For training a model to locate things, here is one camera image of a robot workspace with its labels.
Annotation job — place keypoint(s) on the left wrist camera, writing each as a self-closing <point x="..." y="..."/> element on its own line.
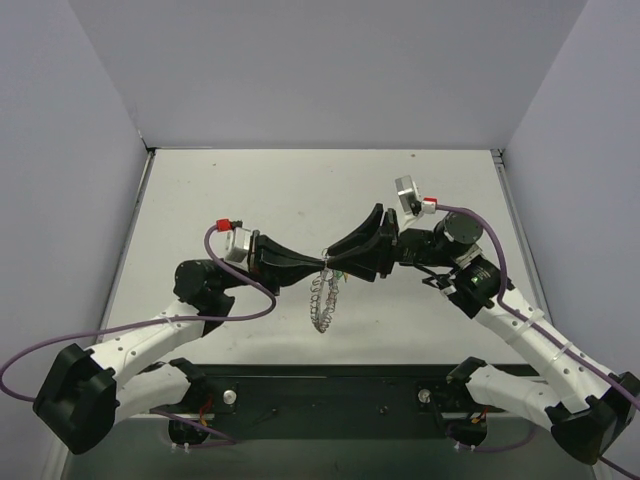
<point x="238" y="246"/>

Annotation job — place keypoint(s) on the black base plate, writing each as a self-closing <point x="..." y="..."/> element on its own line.
<point x="321" y="402"/>

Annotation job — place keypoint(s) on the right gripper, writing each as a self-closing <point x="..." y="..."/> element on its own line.
<point x="391" y="242"/>

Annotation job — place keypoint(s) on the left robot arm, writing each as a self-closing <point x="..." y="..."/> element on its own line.
<point x="87" y="391"/>

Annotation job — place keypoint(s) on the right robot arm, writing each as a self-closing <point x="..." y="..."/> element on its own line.
<point x="584" y="405"/>

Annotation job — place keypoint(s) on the metal disc keyring holder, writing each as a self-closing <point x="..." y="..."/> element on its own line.
<point x="324" y="291"/>

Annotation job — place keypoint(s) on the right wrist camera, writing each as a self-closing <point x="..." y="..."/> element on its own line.
<point x="410" y="203"/>

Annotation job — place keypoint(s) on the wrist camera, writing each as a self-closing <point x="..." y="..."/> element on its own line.
<point x="238" y="246"/>
<point x="410" y="203"/>

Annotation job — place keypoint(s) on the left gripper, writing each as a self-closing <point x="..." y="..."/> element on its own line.
<point x="257" y="261"/>

